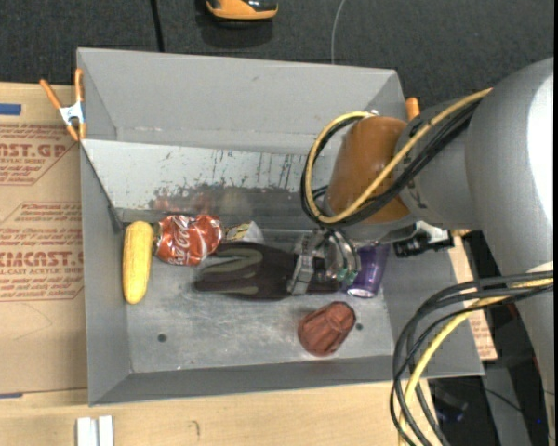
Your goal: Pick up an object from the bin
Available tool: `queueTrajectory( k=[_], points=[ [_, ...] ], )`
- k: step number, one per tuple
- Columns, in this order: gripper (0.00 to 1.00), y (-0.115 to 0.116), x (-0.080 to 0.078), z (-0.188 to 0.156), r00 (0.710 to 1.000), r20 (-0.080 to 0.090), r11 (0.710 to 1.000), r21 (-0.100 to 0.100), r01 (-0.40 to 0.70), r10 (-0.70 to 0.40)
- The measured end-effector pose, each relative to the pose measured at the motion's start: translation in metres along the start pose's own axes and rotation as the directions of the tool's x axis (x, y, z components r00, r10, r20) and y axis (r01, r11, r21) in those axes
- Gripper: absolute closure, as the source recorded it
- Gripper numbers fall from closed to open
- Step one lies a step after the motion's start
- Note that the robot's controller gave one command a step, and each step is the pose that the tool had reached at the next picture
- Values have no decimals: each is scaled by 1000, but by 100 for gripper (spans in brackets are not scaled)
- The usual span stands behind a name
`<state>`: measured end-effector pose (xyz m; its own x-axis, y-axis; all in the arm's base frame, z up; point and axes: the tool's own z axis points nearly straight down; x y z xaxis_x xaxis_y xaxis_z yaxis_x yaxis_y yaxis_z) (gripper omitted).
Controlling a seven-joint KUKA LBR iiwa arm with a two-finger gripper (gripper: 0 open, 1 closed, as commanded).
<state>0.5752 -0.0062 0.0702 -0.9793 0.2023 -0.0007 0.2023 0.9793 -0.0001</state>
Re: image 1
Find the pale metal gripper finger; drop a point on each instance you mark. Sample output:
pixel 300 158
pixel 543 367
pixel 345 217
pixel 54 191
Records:
pixel 305 244
pixel 300 276

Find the purple cup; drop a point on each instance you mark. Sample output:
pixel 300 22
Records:
pixel 371 267

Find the dark brown glove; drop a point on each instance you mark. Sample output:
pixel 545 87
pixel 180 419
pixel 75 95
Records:
pixel 256 272

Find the red-brown ribbed cup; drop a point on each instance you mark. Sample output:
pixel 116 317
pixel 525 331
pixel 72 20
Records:
pixel 326 329

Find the small white and yellow packet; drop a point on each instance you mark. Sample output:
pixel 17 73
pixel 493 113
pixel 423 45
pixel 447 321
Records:
pixel 246 233

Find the grey metal bin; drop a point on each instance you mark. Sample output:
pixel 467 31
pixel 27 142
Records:
pixel 242 332

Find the crushed red soda can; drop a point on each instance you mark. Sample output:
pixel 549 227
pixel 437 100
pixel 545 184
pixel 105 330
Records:
pixel 186 240

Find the yellow corn cob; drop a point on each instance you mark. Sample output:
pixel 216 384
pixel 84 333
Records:
pixel 137 263

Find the brown cardboard board red print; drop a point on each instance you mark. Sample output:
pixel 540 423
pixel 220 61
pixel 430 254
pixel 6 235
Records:
pixel 37 323

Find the black cylinder on white bracket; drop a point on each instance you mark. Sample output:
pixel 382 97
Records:
pixel 416 245

